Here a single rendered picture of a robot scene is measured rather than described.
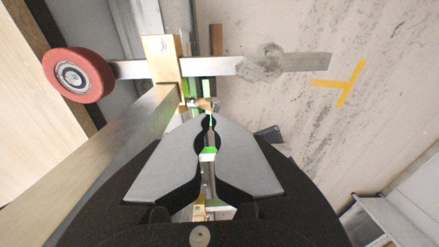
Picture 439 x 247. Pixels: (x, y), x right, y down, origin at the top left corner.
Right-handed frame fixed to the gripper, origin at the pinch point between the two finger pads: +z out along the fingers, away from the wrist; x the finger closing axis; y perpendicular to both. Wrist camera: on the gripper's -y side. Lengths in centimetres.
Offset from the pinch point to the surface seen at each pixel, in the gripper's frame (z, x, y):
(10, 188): 11, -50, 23
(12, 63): 11.2, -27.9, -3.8
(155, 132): 1.9, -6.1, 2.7
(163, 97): 6.9, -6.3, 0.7
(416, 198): 75, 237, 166
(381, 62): 101, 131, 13
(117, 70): 15.2, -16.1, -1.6
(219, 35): 94, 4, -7
